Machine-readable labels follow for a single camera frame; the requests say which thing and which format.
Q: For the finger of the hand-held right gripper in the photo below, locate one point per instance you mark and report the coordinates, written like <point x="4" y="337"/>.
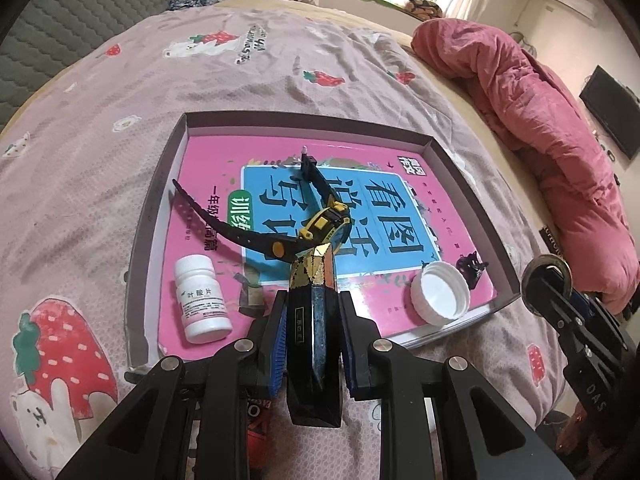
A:
<point x="597" y="317"/>
<point x="562" y="315"/>

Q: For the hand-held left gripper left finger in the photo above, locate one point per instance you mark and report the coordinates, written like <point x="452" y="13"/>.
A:
<point x="277" y="342"/>

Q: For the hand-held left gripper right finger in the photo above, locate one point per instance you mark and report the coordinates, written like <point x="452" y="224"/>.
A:
<point x="350" y="347"/>

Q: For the black and gold box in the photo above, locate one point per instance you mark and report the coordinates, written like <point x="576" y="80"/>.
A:
<point x="312" y="340"/>

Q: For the white pill bottle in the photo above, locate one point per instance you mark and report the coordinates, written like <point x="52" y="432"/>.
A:
<point x="202" y="300"/>

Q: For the white plastic cap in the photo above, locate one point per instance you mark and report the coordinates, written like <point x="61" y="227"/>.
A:
<point x="440" y="295"/>

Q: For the black and yellow wristwatch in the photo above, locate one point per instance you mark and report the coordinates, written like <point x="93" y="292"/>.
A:
<point x="320" y="222"/>

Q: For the grey cardboard box tray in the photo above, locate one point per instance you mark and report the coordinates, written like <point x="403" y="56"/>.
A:
<point x="150" y="240"/>

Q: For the person's right hand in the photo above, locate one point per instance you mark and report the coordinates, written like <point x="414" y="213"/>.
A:
<point x="574" y="425"/>

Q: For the black fabric label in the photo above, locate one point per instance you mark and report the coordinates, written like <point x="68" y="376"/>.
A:
<point x="552" y="240"/>

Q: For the black and red packet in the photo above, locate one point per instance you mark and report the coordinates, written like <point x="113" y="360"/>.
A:
<point x="260" y="435"/>

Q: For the small black clip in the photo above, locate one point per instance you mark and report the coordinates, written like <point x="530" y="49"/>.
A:
<point x="471" y="266"/>

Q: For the pink book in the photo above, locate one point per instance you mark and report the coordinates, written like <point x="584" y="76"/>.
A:
<point x="400" y="210"/>

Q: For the pink quilt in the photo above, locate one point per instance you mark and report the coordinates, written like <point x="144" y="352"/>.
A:
<point x="525" y="110"/>

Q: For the pink strawberry printed bed sheet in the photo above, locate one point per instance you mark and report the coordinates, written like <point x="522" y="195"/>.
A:
<point x="100" y="160"/>

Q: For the white air conditioner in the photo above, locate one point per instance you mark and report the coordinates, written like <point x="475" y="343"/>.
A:
<point x="570" y="0"/>

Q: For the brown patterned pillow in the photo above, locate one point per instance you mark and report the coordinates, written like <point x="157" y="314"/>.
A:
<point x="425" y="9"/>

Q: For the blue patterned cloth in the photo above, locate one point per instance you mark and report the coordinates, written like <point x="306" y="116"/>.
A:
<point x="195" y="0"/>

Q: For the green quilted headboard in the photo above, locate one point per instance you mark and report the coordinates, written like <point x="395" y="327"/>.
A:
<point x="75" y="10"/>

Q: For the black wall television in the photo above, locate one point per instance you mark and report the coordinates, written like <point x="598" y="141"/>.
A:
<point x="610" y="110"/>

